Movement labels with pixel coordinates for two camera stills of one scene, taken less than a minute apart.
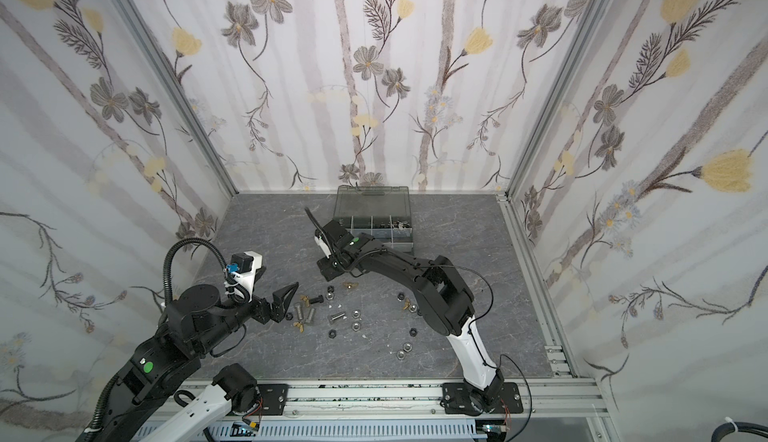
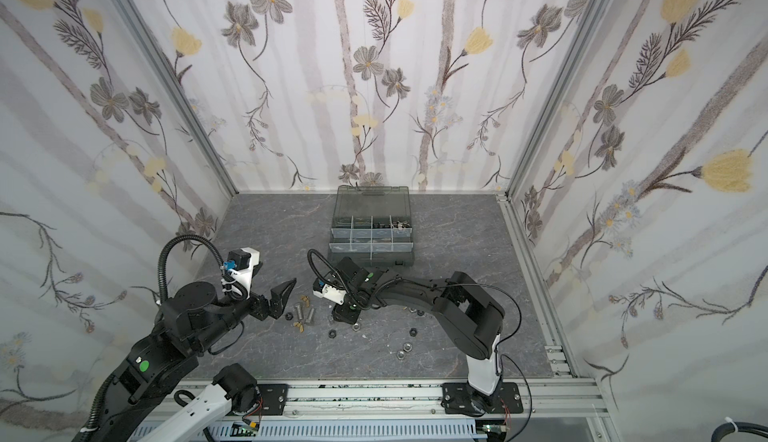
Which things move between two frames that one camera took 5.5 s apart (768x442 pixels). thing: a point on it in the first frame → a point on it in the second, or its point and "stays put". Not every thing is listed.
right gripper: (335, 244) → (346, 309)
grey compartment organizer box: (382, 211) stays put
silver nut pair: (407, 348) stays put
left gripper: (278, 310) stays put
